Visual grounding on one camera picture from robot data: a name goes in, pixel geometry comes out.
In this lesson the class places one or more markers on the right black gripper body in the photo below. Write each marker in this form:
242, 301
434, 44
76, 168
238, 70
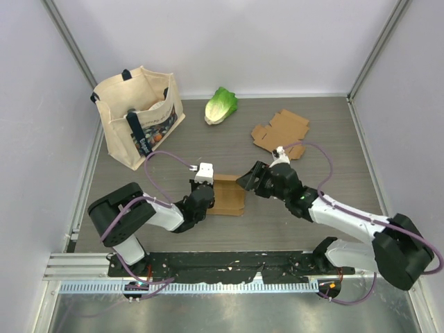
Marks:
267, 186

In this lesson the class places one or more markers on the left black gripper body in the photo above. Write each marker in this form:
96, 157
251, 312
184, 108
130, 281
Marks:
193, 184

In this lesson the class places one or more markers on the brown cardboard box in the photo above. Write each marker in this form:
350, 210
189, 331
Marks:
229, 197

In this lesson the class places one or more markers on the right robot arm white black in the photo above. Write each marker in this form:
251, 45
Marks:
390, 247

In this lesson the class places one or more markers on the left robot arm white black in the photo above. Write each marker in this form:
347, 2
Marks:
120, 214

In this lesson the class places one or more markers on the green lettuce head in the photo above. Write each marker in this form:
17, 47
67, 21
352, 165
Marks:
220, 106

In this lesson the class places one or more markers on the white item inside bag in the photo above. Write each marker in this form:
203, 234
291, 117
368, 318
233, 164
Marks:
157, 106

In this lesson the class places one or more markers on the beige canvas tote bag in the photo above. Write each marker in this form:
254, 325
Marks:
131, 130

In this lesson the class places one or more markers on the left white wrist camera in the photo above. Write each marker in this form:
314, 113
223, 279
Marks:
204, 172

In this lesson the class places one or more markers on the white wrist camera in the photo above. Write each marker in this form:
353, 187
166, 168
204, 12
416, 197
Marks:
204, 172
279, 156

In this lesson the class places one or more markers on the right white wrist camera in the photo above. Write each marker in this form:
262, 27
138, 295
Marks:
279, 156

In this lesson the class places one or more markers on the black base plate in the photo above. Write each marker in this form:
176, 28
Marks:
276, 267

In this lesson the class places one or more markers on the white slotted cable duct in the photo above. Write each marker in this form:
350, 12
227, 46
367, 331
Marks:
125, 287

